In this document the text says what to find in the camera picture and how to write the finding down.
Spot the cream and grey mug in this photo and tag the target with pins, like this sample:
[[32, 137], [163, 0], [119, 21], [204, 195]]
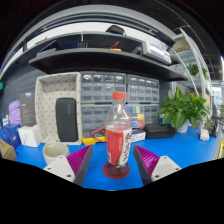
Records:
[[55, 151]]

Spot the black rectangular zip case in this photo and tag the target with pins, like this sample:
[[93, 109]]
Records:
[[66, 120]]

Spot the flat black box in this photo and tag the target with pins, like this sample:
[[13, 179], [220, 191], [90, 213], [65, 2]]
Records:
[[160, 131]]

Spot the small black white-labelled box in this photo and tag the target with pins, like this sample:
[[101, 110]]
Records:
[[138, 136]]

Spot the green potted plant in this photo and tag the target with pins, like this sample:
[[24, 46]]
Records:
[[181, 110]]

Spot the white dotted storage tray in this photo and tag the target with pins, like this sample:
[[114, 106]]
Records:
[[46, 100]]

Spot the black wall shelf unit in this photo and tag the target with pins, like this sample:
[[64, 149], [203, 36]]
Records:
[[100, 61]]

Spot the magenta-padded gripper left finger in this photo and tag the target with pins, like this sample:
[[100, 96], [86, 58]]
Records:
[[60, 166]]

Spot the dark grey flat box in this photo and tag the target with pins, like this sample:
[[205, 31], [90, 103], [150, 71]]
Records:
[[27, 108]]

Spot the dark grey pegboard panel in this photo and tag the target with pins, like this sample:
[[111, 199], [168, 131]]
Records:
[[20, 83]]

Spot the clear organizer with coloured parts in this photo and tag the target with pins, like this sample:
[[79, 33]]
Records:
[[137, 116]]

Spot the flat round red coaster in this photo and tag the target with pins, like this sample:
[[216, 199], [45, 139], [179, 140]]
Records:
[[106, 173]]

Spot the white cardboard box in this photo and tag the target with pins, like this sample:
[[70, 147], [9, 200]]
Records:
[[29, 136]]

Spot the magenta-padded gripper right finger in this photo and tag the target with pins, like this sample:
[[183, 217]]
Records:
[[164, 166]]

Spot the red-labelled clear drink bottle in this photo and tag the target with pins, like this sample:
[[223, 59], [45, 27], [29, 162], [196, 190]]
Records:
[[117, 146]]

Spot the white metal shelving rack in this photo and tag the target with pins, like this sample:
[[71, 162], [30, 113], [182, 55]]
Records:
[[196, 66]]

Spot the yellow multimeter with red leads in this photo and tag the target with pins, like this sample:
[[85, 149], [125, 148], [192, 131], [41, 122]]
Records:
[[89, 140]]

